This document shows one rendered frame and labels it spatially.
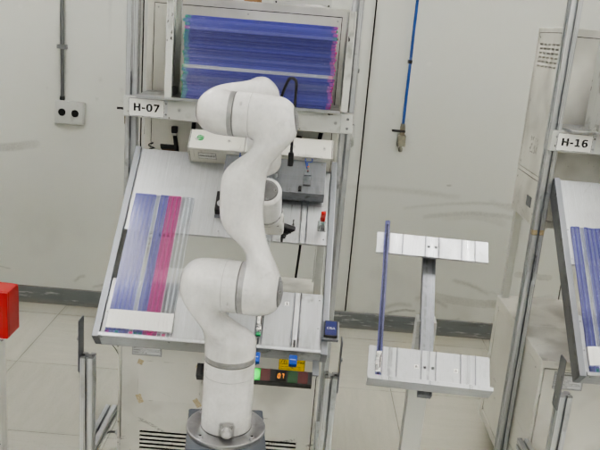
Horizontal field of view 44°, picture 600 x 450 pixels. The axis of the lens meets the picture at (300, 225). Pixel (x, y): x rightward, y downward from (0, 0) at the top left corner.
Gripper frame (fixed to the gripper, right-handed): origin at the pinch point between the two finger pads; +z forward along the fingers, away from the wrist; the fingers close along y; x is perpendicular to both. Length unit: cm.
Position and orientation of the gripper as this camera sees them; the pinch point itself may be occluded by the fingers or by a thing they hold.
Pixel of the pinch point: (267, 235)
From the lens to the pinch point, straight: 228.9
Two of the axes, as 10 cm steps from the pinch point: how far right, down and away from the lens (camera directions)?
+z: -0.3, 3.9, 9.2
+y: -10.0, -0.8, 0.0
